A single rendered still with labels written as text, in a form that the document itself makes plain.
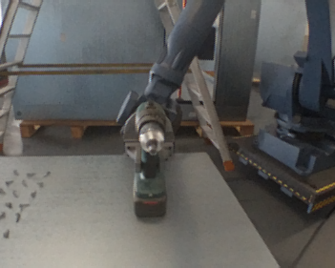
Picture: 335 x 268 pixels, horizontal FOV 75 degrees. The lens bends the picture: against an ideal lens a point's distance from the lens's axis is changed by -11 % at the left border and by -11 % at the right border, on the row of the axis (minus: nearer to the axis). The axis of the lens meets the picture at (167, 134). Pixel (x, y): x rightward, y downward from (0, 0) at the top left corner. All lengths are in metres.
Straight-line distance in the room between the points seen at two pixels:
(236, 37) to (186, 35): 1.79
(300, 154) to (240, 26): 1.47
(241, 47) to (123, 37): 1.20
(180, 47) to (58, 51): 1.89
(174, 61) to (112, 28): 1.68
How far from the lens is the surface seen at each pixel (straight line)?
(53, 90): 2.69
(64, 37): 2.59
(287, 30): 6.68
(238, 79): 2.69
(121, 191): 0.63
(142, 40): 2.47
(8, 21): 1.86
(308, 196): 1.59
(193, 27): 0.88
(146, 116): 0.45
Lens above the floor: 1.02
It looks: 22 degrees down
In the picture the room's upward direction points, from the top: 3 degrees clockwise
